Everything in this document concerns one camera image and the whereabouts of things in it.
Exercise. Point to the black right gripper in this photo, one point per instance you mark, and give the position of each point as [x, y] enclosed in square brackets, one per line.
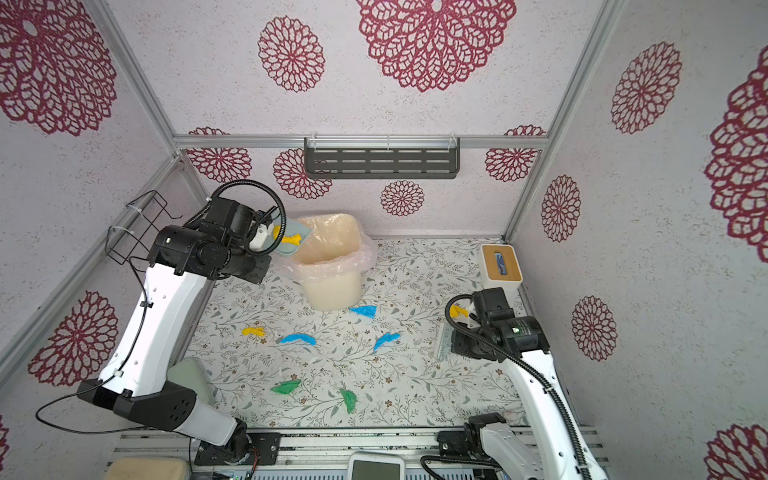
[457, 343]

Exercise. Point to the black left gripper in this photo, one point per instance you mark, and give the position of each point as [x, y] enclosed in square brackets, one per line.
[256, 277]

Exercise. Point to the pale blue plastic dustpan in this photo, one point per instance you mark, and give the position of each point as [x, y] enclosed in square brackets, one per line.
[293, 227]

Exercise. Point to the yellow paper scrap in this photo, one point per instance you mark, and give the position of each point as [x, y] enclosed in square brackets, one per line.
[254, 331]
[457, 311]
[294, 239]

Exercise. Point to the blue paper scrap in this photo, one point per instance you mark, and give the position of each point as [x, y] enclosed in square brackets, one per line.
[307, 339]
[385, 339]
[368, 311]

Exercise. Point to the cream trash bin with bag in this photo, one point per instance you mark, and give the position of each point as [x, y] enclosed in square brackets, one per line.
[329, 262]

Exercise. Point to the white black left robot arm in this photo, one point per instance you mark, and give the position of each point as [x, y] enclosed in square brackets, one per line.
[134, 384]

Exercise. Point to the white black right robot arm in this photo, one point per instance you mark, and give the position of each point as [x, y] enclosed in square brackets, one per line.
[561, 452]

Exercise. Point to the white tissue box wooden lid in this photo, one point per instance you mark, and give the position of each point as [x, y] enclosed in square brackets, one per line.
[499, 268]

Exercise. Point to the pale green soap bar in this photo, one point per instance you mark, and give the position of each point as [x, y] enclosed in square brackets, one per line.
[189, 373]

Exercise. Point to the green paper scrap lower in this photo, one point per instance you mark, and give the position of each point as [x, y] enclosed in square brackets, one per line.
[349, 399]

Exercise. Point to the green paper scrap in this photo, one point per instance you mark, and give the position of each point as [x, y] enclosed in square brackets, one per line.
[287, 387]
[349, 399]

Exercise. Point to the green paper scrap left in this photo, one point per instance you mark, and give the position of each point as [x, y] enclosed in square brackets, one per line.
[287, 387]

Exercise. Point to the white digital clock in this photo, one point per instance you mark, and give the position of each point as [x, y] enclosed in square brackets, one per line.
[375, 466]

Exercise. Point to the cream sponge block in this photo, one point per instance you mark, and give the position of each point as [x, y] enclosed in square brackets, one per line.
[148, 469]

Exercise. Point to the black wire wall rack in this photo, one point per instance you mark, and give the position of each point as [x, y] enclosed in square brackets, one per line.
[133, 237]

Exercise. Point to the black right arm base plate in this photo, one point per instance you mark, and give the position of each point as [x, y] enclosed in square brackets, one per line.
[457, 444]

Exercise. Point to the dark grey wall shelf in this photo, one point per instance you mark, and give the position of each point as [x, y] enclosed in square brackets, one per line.
[387, 158]

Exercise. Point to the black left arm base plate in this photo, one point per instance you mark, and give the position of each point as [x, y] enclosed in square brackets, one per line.
[254, 448]

